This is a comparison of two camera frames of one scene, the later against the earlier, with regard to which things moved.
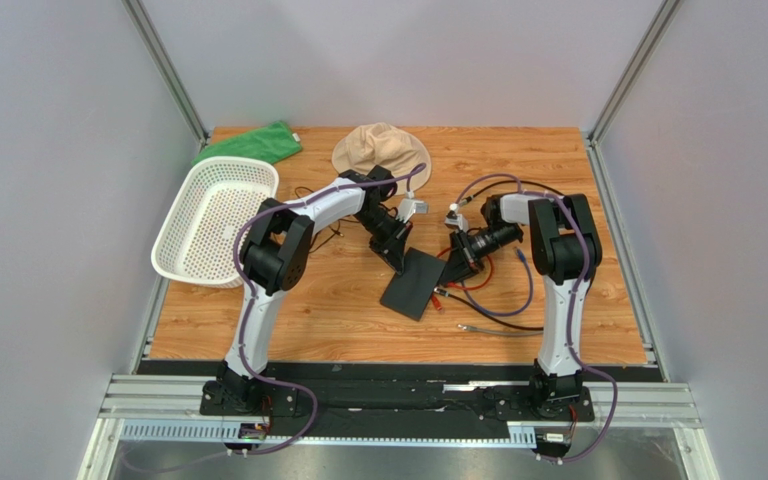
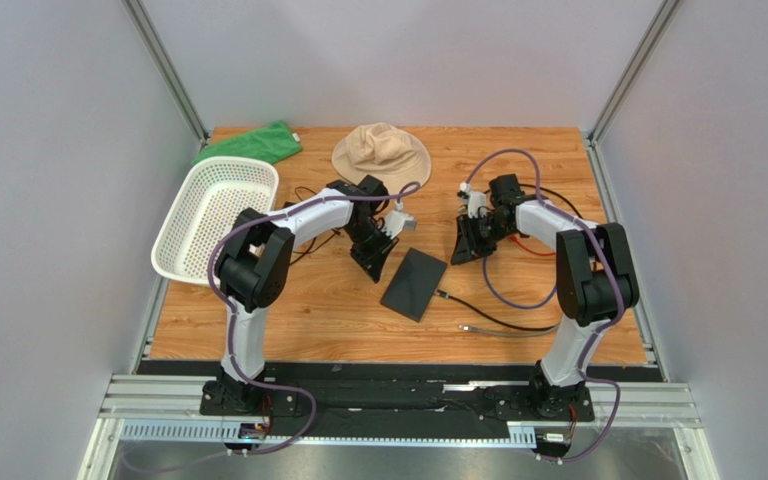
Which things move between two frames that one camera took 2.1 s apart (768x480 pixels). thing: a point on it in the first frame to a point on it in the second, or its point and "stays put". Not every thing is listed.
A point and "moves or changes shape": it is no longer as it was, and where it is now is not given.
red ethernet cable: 435,298 moves or changes shape
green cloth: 272,142 stays put
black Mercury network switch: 412,292 stays put
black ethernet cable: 469,305 stays put
